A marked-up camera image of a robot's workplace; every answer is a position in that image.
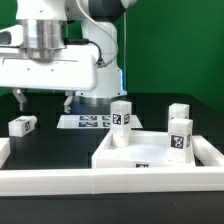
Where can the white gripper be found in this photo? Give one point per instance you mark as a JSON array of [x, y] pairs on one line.
[[72, 68]]

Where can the white square tabletop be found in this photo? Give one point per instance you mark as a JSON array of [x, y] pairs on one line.
[[146, 149]]

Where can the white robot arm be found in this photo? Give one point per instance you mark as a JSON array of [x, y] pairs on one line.
[[51, 25]]

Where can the white U-shaped obstacle fence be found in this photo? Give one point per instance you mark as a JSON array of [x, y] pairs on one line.
[[208, 177]]

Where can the white marker base plate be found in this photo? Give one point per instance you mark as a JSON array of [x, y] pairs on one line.
[[83, 121]]

